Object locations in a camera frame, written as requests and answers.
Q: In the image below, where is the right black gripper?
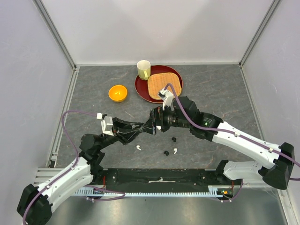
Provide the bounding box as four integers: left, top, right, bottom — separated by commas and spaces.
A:
140, 102, 191, 135

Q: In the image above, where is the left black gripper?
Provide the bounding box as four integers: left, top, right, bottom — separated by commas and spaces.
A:
97, 117, 143, 150

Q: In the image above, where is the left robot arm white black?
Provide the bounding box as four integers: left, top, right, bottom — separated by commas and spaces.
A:
17, 113, 156, 225

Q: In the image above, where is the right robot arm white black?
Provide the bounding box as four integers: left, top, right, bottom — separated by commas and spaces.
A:
150, 97, 295, 190

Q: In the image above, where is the woven bamboo square tray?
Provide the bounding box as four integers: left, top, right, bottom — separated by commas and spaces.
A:
147, 72, 182, 100

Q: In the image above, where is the orange bowl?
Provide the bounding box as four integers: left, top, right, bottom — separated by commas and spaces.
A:
108, 85, 128, 103

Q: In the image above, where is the cream ceramic mug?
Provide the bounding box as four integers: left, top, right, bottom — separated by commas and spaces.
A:
136, 60, 151, 80

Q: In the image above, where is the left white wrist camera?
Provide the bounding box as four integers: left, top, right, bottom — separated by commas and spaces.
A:
101, 116, 114, 136

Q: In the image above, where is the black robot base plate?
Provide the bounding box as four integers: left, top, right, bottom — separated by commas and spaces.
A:
92, 168, 232, 193

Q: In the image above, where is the slotted cable duct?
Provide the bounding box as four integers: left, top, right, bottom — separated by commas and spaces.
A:
73, 187, 233, 199

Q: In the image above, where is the aluminium frame rail right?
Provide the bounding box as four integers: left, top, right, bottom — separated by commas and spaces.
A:
239, 0, 282, 69

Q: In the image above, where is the aluminium frame rail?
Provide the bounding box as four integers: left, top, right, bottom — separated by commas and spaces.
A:
33, 0, 77, 70
239, 0, 282, 69

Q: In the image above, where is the aluminium frame rail left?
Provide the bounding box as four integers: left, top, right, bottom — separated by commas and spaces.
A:
33, 0, 77, 70

